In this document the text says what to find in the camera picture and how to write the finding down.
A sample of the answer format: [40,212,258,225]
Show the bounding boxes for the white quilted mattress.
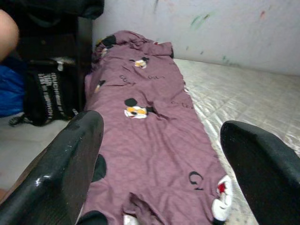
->
[172,58,300,225]

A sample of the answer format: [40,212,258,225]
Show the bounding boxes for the purple cartoon print blanket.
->
[77,30,234,225]

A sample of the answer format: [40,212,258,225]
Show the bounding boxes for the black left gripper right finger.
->
[220,120,300,225]

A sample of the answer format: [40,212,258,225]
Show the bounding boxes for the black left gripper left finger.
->
[0,110,105,225]

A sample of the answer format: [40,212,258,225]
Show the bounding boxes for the black bag white lettering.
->
[9,58,82,127]

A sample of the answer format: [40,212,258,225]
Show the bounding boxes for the blue bag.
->
[0,57,28,118]

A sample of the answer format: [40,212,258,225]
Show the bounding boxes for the person in black clothes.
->
[0,9,20,63]

